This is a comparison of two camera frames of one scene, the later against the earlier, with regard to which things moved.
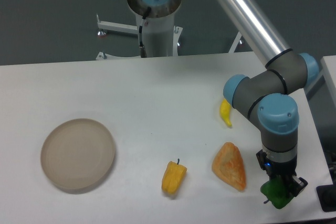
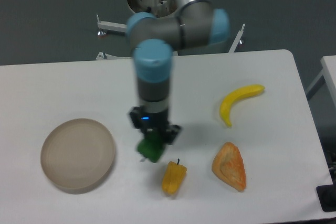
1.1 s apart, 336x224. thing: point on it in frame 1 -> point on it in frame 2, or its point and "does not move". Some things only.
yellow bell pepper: [173, 177] does not move
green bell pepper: [275, 191] -> [151, 147]
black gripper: [286, 170] -> [155, 124]
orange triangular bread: [229, 164] does not move
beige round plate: [78, 153] does not move
